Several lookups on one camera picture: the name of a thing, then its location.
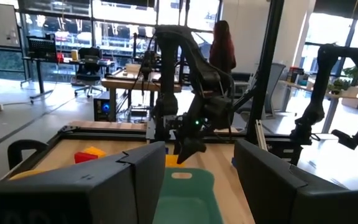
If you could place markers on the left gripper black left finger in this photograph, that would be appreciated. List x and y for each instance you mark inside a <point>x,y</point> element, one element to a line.
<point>73,193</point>

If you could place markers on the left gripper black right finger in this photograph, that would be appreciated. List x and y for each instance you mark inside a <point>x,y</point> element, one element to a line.
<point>291,199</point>

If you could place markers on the red toy building block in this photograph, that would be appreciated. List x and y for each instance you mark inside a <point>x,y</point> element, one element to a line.
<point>84,157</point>

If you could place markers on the computer tower with blue light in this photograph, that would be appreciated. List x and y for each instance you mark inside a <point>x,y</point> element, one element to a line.
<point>102,107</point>

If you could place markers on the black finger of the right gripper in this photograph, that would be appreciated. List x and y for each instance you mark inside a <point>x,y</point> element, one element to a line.
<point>186,151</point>
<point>200,147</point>

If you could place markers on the yellow toy building block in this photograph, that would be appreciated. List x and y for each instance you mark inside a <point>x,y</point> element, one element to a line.
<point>170,161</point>
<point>96,151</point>

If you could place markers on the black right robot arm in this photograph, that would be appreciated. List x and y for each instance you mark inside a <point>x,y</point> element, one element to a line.
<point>166,62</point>

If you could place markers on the wooden work table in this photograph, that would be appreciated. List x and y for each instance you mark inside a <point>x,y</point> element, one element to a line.
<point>126,82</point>

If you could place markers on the teal plastic bin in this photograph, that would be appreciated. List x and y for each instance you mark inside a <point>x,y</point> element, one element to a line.
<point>194,186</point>

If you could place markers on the person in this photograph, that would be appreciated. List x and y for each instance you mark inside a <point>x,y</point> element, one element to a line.
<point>222,46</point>

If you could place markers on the blue toy building block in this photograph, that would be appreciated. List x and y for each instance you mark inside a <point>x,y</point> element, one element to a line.
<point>233,162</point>
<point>167,151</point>

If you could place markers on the grey office chair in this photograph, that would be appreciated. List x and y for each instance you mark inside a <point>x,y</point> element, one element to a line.
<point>273,87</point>

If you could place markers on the black office chair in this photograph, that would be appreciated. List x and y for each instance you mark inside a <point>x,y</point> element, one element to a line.
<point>89,68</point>

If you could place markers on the black vertical rig post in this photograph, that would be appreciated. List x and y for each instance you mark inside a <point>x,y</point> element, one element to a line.
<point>266,62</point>

